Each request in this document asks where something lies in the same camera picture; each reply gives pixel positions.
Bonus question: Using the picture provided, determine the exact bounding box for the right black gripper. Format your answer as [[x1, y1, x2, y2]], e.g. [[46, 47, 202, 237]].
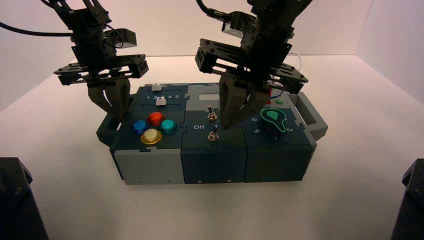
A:
[[194, 19, 309, 129]]

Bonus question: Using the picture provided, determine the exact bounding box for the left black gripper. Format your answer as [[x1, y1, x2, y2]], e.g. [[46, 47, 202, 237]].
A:
[[54, 8, 150, 122]]

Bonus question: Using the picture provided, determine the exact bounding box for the green pointer rotary knob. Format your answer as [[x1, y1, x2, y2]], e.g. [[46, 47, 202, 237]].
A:
[[259, 108, 288, 134]]

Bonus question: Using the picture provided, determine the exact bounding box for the grey rectangular display panel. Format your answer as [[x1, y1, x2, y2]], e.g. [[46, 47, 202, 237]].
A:
[[198, 93, 221, 102]]

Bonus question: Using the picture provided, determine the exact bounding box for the blue round push button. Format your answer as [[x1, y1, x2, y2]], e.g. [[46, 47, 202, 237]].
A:
[[132, 119, 149, 135]]

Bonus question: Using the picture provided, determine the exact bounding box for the red round push button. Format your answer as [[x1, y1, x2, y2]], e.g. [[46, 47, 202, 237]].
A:
[[147, 111, 166, 127]]

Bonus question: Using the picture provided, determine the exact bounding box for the yellow round push button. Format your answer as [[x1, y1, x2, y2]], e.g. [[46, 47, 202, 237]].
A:
[[140, 128, 163, 146]]

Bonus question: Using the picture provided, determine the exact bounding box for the green round push button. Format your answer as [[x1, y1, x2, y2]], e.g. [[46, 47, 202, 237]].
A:
[[159, 119, 178, 135]]

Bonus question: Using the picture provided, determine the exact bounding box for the dark teal grey task box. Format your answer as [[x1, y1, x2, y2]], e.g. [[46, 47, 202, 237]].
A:
[[96, 82, 329, 185]]

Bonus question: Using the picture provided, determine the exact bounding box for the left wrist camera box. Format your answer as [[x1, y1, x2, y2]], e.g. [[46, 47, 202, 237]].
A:
[[110, 28, 138, 50]]

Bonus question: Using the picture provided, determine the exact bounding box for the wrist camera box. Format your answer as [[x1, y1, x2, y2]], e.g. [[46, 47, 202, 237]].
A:
[[221, 11, 256, 38], [110, 28, 138, 50]]

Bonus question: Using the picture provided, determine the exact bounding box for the white banana plug cable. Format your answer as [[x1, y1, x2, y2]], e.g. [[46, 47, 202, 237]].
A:
[[287, 52, 303, 73]]

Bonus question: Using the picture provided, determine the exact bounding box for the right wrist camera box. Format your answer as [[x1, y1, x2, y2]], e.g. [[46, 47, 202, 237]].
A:
[[221, 11, 256, 38]]

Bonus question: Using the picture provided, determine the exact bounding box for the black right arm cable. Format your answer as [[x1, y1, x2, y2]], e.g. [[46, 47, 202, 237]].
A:
[[195, 0, 233, 19]]

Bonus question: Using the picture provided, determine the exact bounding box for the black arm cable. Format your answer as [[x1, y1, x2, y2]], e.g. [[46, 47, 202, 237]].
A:
[[0, 21, 74, 37], [195, 0, 233, 19]]

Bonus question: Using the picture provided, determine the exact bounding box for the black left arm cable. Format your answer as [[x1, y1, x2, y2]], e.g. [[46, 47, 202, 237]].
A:
[[0, 21, 74, 37]]

